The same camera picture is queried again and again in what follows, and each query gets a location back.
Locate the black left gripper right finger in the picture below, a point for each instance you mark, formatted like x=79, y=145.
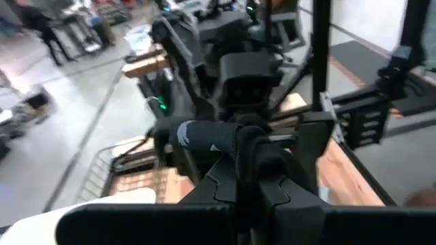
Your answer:
x=286, y=195

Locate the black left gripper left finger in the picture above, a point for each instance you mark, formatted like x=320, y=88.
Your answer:
x=221, y=187

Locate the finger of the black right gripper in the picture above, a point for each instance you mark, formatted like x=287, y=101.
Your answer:
x=170, y=146
x=313, y=143

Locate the black cloth with white print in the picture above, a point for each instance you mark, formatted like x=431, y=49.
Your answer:
x=211, y=136

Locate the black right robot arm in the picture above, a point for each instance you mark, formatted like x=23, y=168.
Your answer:
x=184, y=58

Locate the wooden workbench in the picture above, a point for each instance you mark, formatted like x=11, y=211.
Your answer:
x=146, y=66

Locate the small white plastic bin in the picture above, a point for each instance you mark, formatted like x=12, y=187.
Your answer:
x=30, y=228

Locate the person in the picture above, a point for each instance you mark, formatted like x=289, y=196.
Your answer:
x=47, y=30

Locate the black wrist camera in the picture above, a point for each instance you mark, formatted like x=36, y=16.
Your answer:
x=248, y=71

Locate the black metal table frame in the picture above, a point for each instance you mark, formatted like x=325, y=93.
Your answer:
x=321, y=51

